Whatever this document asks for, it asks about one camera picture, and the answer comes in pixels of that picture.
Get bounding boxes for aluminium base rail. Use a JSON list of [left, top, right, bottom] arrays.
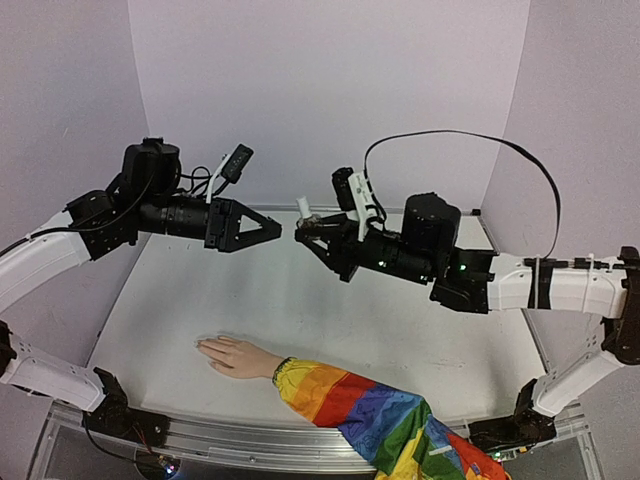
[[43, 402, 590, 474]]

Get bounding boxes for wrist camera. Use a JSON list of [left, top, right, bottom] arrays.
[[331, 167, 386, 242], [205, 144, 254, 203]]

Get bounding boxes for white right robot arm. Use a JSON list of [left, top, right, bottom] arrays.
[[295, 193, 639, 452]]

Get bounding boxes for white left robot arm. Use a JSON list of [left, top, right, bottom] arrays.
[[1, 138, 282, 446]]

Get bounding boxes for black camera cable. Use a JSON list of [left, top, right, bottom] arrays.
[[363, 130, 561, 261]]

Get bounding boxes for rainbow coloured sleeve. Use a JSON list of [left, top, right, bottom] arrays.
[[273, 357, 510, 479]]

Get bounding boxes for glitter nail polish bottle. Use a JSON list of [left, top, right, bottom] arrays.
[[295, 213, 322, 239]]

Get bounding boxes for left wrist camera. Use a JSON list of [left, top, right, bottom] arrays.
[[205, 144, 254, 203]]

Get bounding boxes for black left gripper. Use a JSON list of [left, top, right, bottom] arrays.
[[138, 191, 286, 252]]

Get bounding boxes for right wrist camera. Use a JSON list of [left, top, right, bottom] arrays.
[[331, 167, 386, 242]]

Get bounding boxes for mannequin hand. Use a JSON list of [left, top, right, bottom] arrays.
[[196, 336, 284, 380]]

